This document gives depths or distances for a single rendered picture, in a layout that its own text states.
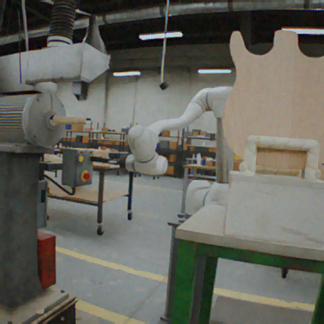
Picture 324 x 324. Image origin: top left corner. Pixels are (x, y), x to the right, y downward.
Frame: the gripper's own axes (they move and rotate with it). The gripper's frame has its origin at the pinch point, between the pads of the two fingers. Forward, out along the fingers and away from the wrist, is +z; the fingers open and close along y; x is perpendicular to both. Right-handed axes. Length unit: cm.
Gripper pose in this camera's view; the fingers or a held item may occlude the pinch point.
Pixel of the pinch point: (96, 159)
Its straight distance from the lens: 152.5
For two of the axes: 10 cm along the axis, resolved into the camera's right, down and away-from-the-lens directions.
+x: 0.8, -10.0, -0.5
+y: 3.4, -0.2, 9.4
